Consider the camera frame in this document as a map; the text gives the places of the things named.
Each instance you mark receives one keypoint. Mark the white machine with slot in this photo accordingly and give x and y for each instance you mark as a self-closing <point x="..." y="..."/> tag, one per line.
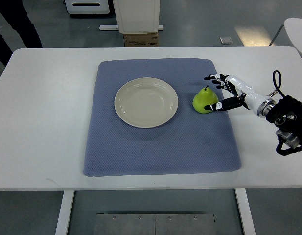
<point x="87" y="7"/>

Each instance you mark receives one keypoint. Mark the white right table leg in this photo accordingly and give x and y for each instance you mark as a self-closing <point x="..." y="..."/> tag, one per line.
<point x="245" y="212"/>

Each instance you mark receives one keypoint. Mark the white cabinet pedestal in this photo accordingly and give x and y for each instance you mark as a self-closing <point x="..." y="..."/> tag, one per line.
<point x="135" y="17"/>

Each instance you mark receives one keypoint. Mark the brown cardboard box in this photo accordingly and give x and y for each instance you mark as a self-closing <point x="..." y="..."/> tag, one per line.
<point x="141" y="40"/>

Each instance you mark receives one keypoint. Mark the beige round plate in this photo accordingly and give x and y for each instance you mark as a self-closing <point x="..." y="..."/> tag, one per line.
<point x="146" y="102"/>

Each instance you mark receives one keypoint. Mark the person's dark trouser legs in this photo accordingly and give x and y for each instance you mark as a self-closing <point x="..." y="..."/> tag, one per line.
<point x="16" y="15"/>

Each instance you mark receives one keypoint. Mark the grey floor socket plate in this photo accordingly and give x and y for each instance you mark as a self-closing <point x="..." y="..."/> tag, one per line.
<point x="226" y="40"/>

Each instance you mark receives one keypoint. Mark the metal base plate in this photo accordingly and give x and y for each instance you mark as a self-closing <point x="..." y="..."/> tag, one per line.
<point x="155" y="224"/>

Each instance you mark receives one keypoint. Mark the green pear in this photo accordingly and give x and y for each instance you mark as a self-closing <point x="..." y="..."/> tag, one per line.
<point x="205" y="97"/>

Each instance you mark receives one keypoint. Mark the white left table leg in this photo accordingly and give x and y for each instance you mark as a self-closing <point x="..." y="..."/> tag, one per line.
<point x="64" y="213"/>

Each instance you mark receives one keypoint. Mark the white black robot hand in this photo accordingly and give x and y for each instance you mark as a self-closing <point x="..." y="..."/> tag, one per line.
<point x="243" y="95"/>

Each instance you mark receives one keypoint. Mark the white table leg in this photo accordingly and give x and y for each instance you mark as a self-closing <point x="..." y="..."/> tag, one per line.
<point x="64" y="213"/>
<point x="245" y="212"/>

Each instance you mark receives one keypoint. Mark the blue textured cloth mat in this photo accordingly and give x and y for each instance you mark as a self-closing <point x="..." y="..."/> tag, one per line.
<point x="189" y="143"/>

